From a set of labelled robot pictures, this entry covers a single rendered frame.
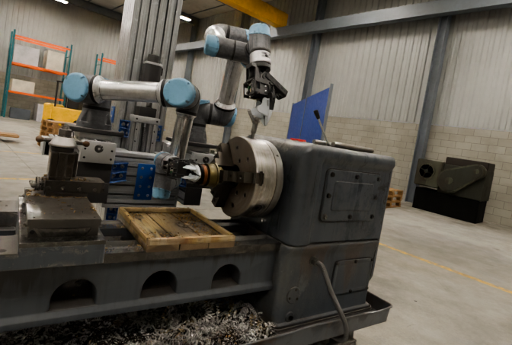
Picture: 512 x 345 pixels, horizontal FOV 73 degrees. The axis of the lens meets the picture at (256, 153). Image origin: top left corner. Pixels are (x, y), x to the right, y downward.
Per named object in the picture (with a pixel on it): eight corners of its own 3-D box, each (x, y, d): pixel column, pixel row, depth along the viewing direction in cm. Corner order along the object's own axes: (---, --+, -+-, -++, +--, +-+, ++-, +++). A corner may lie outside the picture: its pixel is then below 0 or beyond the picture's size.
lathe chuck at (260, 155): (225, 199, 154) (241, 132, 150) (264, 230, 129) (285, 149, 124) (207, 199, 149) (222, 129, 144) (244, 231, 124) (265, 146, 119)
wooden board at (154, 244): (190, 216, 146) (192, 207, 146) (234, 247, 117) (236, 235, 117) (116, 216, 129) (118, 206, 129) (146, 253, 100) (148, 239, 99)
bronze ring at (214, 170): (216, 161, 134) (194, 159, 129) (228, 165, 126) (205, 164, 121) (213, 183, 135) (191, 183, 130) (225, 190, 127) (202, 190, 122)
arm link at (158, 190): (174, 196, 154) (177, 172, 153) (166, 201, 142) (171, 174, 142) (157, 193, 154) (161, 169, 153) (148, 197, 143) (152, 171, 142)
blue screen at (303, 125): (266, 179, 1022) (280, 100, 1009) (292, 183, 1027) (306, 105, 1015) (287, 211, 611) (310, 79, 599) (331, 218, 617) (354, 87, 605)
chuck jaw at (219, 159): (235, 172, 139) (229, 147, 144) (241, 166, 136) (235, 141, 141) (210, 170, 133) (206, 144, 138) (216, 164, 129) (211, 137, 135)
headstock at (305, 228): (315, 212, 199) (326, 145, 197) (386, 241, 160) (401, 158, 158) (225, 212, 165) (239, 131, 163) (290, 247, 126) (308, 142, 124)
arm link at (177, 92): (78, 103, 154) (199, 110, 151) (57, 100, 139) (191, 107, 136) (78, 76, 153) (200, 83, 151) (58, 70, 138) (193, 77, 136)
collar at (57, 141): (75, 146, 112) (76, 137, 112) (78, 149, 106) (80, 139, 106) (47, 143, 108) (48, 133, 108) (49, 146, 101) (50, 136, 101)
